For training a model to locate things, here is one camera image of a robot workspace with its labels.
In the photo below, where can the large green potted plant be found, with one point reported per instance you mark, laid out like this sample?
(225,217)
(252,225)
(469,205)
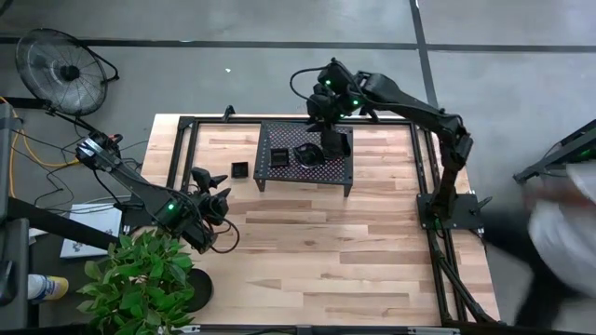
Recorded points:
(139,284)

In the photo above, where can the person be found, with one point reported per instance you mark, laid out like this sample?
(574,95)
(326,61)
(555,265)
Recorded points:
(563,237)

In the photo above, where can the white yellow spray can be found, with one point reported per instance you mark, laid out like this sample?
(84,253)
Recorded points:
(49,287)

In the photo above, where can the black diagonal beam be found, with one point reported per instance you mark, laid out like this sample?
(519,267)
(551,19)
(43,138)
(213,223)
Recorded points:
(56,224)

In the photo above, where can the grey equipment cart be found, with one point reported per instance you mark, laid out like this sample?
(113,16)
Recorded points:
(11,260)

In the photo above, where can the small black square plate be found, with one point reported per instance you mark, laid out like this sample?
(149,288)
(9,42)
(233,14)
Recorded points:
(279,157)
(239,170)

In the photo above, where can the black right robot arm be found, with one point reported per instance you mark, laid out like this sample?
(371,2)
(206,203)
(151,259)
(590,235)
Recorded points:
(419,109)

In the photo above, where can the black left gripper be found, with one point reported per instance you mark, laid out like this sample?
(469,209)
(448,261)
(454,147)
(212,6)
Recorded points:
(212,202)

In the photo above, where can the black perforated metal shelf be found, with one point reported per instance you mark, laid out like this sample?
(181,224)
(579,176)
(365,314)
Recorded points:
(279,135)

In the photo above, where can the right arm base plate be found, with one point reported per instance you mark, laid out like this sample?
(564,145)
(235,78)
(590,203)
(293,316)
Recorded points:
(468,209)

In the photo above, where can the black floor fan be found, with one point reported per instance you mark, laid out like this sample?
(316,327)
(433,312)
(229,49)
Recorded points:
(70,73)

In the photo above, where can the black metal table frame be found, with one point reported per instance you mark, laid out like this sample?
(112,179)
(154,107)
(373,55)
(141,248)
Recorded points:
(233,120)

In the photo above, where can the deep black square plate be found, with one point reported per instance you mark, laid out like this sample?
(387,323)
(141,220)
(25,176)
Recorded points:
(349,132)

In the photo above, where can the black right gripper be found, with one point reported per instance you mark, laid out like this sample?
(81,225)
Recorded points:
(326,108)

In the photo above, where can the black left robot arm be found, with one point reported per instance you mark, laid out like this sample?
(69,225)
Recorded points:
(139,188)

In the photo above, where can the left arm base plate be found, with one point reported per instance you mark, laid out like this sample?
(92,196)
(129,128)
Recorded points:
(135,218)

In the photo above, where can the white printed sheet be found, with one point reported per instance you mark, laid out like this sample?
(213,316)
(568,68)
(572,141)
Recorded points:
(86,246)

